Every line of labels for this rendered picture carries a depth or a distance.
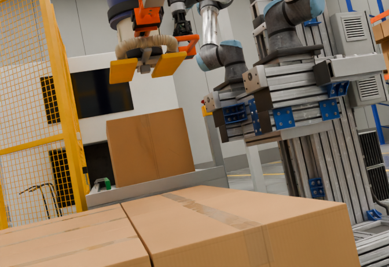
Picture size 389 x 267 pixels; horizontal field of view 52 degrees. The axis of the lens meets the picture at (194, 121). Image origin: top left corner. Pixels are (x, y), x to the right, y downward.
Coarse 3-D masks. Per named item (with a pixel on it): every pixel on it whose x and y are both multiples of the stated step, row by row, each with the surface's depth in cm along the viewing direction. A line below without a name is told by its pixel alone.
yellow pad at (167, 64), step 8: (160, 56) 151; (168, 56) 150; (176, 56) 151; (184, 56) 152; (160, 64) 158; (168, 64) 161; (176, 64) 164; (152, 72) 177; (160, 72) 174; (168, 72) 177
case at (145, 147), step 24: (120, 120) 202; (144, 120) 204; (168, 120) 207; (120, 144) 200; (144, 144) 203; (168, 144) 206; (120, 168) 199; (144, 168) 201; (168, 168) 204; (192, 168) 207
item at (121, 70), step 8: (112, 64) 146; (120, 64) 146; (128, 64) 148; (136, 64) 151; (112, 72) 156; (120, 72) 159; (128, 72) 162; (112, 80) 170; (120, 80) 173; (128, 80) 176
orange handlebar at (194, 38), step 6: (144, 12) 131; (150, 12) 132; (156, 12) 133; (174, 36) 173; (180, 36) 173; (186, 36) 174; (192, 36) 175; (198, 36) 176; (192, 42) 182; (186, 48) 194; (192, 48) 191
